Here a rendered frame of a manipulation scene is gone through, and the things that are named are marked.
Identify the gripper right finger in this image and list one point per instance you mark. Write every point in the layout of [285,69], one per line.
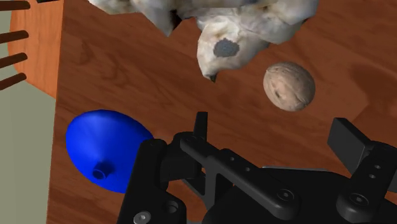
[369,173]

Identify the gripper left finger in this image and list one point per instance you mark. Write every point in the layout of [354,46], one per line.
[229,164]

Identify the brown round nut ball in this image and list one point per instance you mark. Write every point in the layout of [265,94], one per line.
[290,86]

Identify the blue cone-shaped funnel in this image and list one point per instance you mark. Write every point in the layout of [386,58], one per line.
[99,139]

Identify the reddish brown wooden table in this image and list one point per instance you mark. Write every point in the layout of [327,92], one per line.
[124,77]

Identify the white lumpy plush figure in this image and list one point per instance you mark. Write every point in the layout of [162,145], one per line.
[248,21]

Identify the dark brown slatted chair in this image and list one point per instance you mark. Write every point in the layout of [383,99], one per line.
[12,36]

